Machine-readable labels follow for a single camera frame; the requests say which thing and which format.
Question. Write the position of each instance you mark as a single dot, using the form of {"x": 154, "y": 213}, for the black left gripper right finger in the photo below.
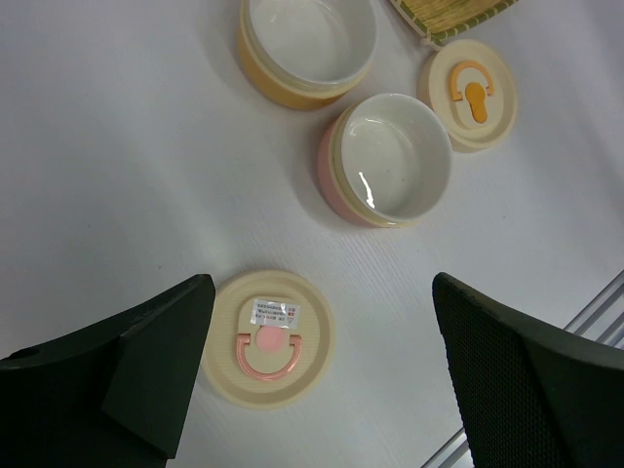
{"x": 529, "y": 394}

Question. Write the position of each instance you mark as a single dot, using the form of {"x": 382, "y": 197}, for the cream lid with pink handle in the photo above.
{"x": 270, "y": 340}

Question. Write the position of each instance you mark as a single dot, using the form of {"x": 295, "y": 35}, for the orange bowl white inside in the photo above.
{"x": 305, "y": 55}

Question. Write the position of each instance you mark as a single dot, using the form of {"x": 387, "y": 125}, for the bamboo mat green edge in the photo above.
{"x": 438, "y": 21}

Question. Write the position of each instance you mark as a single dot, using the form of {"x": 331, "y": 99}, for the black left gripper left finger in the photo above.
{"x": 118, "y": 389}

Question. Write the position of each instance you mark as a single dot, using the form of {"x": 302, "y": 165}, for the pink bowl white inside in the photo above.
{"x": 384, "y": 162}

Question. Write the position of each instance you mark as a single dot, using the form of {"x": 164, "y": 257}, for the cream lid with orange handle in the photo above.
{"x": 472, "y": 91}

